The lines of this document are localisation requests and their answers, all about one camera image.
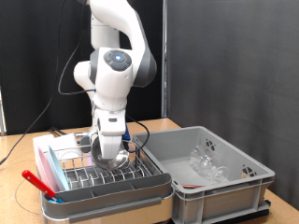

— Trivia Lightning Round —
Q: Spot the steel wire dish rack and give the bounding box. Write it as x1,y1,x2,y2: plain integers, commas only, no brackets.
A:
50,140,156,191

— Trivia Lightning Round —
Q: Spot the pink plate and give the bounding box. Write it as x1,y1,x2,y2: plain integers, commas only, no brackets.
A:
36,145,60,193

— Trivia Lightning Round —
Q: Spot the grey metal post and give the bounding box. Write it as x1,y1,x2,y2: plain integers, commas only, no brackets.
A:
161,0,169,119
0,87,7,136

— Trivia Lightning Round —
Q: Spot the blue wrist camera bracket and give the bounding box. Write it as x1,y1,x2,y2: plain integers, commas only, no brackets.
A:
121,123,132,145

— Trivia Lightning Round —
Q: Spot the blue handled utensil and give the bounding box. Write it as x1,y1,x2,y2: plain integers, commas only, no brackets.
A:
47,195,65,204

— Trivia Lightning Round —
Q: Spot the grey plastic crate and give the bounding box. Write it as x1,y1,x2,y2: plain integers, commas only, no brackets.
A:
132,125,277,224

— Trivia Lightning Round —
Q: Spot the long black cable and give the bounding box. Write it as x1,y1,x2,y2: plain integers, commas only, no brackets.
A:
0,0,68,167

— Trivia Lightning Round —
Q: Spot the white plastic box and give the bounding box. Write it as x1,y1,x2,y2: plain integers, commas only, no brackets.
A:
32,133,57,157

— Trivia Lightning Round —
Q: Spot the stainless steel pot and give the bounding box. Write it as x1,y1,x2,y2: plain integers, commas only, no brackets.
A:
90,134,131,171

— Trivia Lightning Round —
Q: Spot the red handled utensil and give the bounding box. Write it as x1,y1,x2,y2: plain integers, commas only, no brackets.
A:
21,169,60,201

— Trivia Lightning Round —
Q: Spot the black cable bundle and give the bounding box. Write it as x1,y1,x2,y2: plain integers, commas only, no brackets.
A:
48,125,68,137

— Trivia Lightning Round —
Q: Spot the white plastic mug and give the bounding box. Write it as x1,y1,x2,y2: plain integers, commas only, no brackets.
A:
50,133,82,161

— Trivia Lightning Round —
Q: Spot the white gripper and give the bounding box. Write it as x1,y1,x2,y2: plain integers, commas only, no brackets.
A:
94,110,129,160

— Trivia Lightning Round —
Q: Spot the thin wire loop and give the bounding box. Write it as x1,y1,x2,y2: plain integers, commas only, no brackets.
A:
13,178,43,217

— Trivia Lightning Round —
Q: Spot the clear wine glass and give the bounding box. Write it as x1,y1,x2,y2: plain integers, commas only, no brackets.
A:
189,144,231,184

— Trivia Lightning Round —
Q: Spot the grey dish rack base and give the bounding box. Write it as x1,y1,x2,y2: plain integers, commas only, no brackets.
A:
39,141,176,224

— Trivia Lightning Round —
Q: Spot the black backdrop curtain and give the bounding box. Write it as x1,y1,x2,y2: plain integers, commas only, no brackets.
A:
0,0,164,136

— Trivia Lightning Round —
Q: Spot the light blue plate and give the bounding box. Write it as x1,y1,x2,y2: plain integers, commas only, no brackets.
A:
46,144,71,191

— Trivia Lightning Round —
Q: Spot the dark grey backdrop curtain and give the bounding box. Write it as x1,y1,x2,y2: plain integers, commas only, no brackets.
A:
166,0,299,211

